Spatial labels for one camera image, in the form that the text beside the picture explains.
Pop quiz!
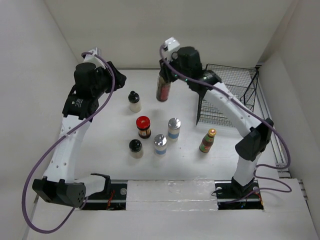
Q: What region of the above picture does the silver cap blue label shaker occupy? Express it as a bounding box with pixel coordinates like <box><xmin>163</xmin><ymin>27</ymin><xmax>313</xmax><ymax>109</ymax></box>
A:
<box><xmin>167</xmin><ymin>117</ymin><xmax>181</xmax><ymax>142</ymax></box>
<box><xmin>153</xmin><ymin>134</ymin><xmax>167</xmax><ymax>157</ymax></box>

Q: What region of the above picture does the black cap shaker near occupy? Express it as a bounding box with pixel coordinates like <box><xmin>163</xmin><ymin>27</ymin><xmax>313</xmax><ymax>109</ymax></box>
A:
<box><xmin>129</xmin><ymin>139</ymin><xmax>144</xmax><ymax>159</ymax></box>

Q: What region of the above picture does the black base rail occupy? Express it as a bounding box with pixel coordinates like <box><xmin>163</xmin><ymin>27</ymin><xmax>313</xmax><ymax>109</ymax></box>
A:
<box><xmin>83</xmin><ymin>179</ymin><xmax>264</xmax><ymax>212</ymax></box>

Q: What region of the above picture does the black cap shaker far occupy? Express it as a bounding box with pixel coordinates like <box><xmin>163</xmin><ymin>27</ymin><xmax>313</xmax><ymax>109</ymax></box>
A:
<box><xmin>128</xmin><ymin>90</ymin><xmax>142</xmax><ymax>113</ymax></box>

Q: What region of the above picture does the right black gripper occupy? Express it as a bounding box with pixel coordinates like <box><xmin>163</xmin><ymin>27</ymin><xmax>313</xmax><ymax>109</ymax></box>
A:
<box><xmin>160</xmin><ymin>50</ymin><xmax>191</xmax><ymax>83</ymax></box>

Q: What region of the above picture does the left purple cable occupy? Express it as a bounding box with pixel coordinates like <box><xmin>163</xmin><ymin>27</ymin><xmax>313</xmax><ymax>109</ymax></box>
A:
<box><xmin>21</xmin><ymin>51</ymin><xmax>116</xmax><ymax>234</ymax></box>

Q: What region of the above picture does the black wire rack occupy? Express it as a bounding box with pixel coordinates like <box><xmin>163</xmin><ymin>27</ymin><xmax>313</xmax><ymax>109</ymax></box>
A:
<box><xmin>196</xmin><ymin>63</ymin><xmax>260</xmax><ymax>128</ymax></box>

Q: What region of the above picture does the purple cable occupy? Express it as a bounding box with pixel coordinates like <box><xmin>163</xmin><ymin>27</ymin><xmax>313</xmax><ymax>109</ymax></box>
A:
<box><xmin>21</xmin><ymin>51</ymin><xmax>116</xmax><ymax>234</ymax></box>
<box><xmin>159</xmin><ymin>43</ymin><xmax>293</xmax><ymax>205</ymax></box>

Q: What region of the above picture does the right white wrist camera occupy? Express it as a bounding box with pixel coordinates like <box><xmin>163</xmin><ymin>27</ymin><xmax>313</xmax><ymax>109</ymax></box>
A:
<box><xmin>164</xmin><ymin>37</ymin><xmax>180</xmax><ymax>62</ymax></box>

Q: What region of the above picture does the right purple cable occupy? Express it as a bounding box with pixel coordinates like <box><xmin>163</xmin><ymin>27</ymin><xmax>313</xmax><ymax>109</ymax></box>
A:
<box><xmin>159</xmin><ymin>43</ymin><xmax>293</xmax><ymax>205</ymax></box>

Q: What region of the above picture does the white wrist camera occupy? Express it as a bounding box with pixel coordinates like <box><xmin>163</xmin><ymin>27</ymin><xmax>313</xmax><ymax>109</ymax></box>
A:
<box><xmin>164</xmin><ymin>37</ymin><xmax>180</xmax><ymax>62</ymax></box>
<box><xmin>81</xmin><ymin>47</ymin><xmax>103</xmax><ymax>67</ymax></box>

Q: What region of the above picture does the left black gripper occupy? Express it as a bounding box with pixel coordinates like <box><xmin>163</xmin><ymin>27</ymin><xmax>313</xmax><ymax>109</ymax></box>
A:
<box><xmin>92</xmin><ymin>61</ymin><xmax>126</xmax><ymax>98</ymax></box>

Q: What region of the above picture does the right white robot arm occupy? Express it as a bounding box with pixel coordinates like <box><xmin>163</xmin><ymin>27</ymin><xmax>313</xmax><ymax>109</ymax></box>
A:
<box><xmin>159</xmin><ymin>44</ymin><xmax>274</xmax><ymax>197</ymax></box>

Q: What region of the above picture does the black cap shaker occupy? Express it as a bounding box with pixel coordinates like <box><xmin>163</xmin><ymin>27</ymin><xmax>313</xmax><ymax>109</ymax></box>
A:
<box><xmin>129</xmin><ymin>139</ymin><xmax>144</xmax><ymax>159</ymax></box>
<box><xmin>128</xmin><ymin>90</ymin><xmax>142</xmax><ymax>113</ymax></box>

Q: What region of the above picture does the tall dark sauce bottle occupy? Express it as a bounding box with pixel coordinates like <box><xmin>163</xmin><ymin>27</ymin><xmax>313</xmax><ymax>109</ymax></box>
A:
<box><xmin>156</xmin><ymin>75</ymin><xmax>171</xmax><ymax>102</ymax></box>

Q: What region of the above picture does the yellow cap chili sauce bottle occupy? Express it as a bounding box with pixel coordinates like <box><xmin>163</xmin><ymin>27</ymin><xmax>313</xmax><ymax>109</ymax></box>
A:
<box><xmin>199</xmin><ymin>128</ymin><xmax>217</xmax><ymax>153</ymax></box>

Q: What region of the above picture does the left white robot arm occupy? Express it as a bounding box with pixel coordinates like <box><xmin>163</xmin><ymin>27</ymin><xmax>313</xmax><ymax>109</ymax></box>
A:
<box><xmin>32</xmin><ymin>61</ymin><xmax>127</xmax><ymax>208</ymax></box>

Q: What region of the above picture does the red lid sauce jar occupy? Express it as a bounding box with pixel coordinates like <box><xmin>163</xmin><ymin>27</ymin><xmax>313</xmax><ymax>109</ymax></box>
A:
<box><xmin>136</xmin><ymin>116</ymin><xmax>151</xmax><ymax>139</ymax></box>

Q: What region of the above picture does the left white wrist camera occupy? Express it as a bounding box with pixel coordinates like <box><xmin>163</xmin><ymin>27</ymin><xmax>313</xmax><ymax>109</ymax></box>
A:
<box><xmin>81</xmin><ymin>47</ymin><xmax>103</xmax><ymax>67</ymax></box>

